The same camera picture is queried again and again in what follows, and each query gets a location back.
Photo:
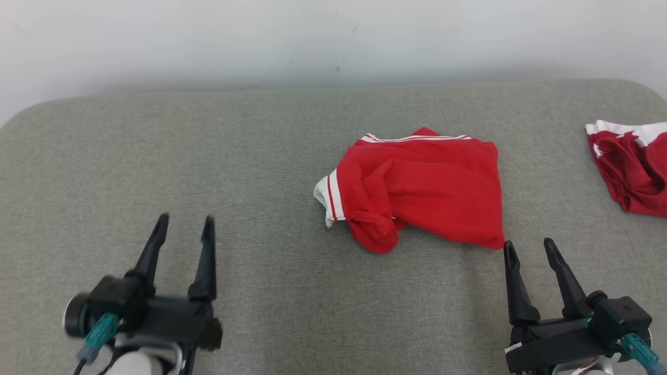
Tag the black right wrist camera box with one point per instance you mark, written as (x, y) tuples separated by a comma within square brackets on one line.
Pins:
[(620, 317)]

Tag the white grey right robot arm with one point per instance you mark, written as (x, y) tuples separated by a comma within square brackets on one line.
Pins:
[(599, 367)]

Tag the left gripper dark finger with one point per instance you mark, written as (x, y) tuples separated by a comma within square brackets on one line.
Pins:
[(148, 255), (206, 265)]

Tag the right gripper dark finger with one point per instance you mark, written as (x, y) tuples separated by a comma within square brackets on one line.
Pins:
[(519, 291), (568, 284)]

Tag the red shorts with white trim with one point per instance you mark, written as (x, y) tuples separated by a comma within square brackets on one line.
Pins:
[(635, 172)]

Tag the grey fabric sofa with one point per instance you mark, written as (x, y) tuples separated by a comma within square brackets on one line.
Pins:
[(271, 208)]

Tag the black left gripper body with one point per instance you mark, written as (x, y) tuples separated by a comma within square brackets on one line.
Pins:
[(177, 320)]

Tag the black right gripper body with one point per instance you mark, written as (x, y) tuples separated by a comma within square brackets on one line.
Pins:
[(552, 341)]

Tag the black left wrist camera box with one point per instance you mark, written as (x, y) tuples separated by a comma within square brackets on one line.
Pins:
[(112, 299)]

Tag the red basketball jersey white sleeves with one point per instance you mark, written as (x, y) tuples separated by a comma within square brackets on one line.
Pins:
[(427, 187)]

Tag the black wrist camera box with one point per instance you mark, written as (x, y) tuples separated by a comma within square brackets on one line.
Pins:
[(620, 317), (112, 299)]

